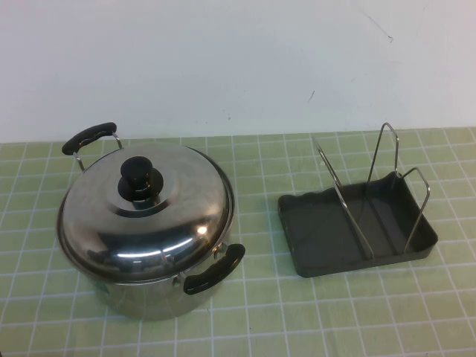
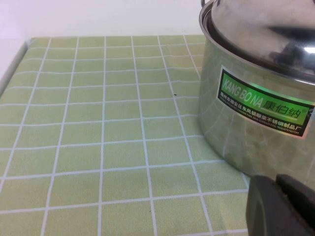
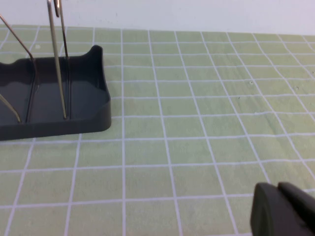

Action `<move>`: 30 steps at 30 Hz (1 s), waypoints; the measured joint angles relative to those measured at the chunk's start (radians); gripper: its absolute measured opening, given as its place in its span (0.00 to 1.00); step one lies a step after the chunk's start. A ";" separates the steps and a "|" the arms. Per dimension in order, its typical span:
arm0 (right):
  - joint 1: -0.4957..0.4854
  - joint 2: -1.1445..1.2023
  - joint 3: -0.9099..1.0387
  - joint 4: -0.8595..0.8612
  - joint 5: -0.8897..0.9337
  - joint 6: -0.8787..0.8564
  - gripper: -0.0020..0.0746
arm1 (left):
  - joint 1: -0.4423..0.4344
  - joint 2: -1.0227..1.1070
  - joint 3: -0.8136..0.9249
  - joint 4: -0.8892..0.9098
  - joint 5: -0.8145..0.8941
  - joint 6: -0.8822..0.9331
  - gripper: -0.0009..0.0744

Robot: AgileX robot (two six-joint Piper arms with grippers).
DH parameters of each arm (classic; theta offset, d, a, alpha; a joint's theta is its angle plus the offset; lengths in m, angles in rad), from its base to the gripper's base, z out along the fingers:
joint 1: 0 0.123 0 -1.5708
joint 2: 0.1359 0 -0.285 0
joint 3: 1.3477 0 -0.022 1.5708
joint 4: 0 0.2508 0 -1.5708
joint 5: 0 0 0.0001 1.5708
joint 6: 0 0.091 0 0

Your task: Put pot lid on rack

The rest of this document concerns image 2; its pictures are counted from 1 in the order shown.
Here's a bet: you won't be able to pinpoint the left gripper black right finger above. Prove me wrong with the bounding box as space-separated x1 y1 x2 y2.
275 173 315 218

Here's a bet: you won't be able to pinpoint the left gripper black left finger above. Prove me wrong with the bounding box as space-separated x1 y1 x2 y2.
245 175 315 236

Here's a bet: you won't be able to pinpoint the stainless steel pot lid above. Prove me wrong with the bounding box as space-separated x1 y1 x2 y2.
202 0 315 86

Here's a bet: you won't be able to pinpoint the green checkered tablecloth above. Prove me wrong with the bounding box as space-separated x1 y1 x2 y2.
0 34 315 236

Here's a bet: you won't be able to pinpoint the stainless steel pot black handles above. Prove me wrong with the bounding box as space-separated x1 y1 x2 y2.
197 0 315 184

